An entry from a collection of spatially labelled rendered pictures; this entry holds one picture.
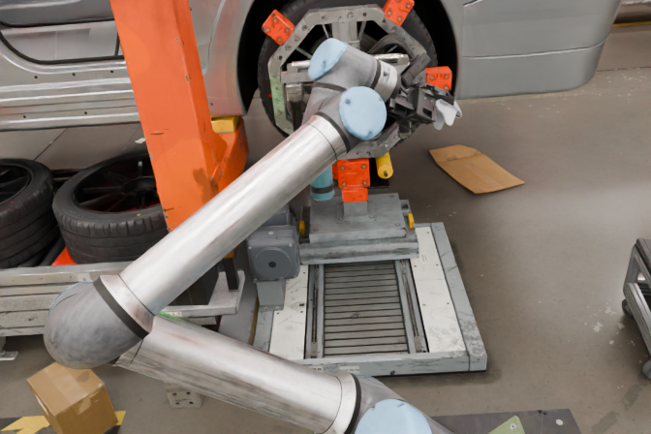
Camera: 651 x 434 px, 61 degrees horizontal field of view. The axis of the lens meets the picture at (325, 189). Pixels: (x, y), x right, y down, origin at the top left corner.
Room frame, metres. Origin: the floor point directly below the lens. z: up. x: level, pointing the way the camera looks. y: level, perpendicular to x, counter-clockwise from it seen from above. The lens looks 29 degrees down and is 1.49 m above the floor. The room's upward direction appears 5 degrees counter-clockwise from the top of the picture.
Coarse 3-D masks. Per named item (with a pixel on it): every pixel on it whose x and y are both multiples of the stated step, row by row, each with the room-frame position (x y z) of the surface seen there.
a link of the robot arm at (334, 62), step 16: (320, 48) 1.12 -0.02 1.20; (336, 48) 1.08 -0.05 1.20; (352, 48) 1.10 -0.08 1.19; (320, 64) 1.07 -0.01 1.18; (336, 64) 1.07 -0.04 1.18; (352, 64) 1.08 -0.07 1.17; (368, 64) 1.09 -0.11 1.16; (320, 80) 1.07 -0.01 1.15; (336, 80) 1.05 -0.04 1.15; (352, 80) 1.06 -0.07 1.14; (368, 80) 1.08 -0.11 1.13
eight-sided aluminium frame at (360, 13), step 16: (304, 16) 1.91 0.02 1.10; (320, 16) 1.88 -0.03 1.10; (336, 16) 1.92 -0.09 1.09; (352, 16) 1.88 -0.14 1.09; (368, 16) 1.87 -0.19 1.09; (384, 16) 1.87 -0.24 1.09; (304, 32) 1.88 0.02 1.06; (400, 32) 1.87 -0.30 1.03; (288, 48) 1.90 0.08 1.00; (416, 48) 1.86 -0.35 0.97; (272, 64) 1.88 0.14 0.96; (272, 80) 1.89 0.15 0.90; (416, 80) 1.86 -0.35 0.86; (272, 96) 1.89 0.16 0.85; (288, 128) 1.90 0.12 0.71; (368, 144) 1.91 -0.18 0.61; (384, 144) 1.87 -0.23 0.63
